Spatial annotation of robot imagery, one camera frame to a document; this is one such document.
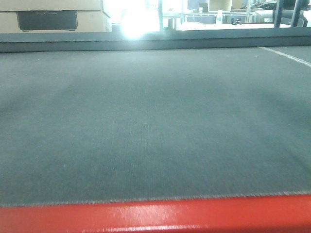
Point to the black conveyor side frame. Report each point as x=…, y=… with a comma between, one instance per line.
x=169, y=40

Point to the white table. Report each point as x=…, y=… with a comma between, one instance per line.
x=195, y=26

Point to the cardboard box with black print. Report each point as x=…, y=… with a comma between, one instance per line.
x=54, y=16

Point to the red conveyor edge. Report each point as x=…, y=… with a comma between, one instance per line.
x=274, y=214

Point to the green conveyor belt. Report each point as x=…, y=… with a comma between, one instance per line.
x=107, y=126

